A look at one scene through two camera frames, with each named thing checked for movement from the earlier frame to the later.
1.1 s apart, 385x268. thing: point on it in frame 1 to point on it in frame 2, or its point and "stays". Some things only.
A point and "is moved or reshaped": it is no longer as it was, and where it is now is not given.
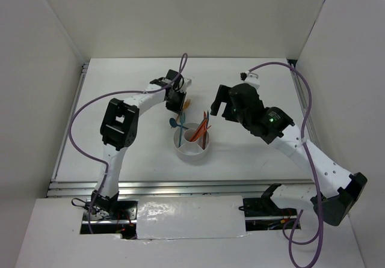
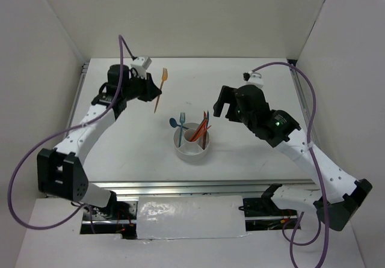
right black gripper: (223, 95) stays
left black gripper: (177, 108) to (151, 91)
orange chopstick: (198, 130) stays
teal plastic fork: (181, 119) stays
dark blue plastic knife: (204, 136) stays
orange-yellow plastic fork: (186, 104) is moved or reshaped
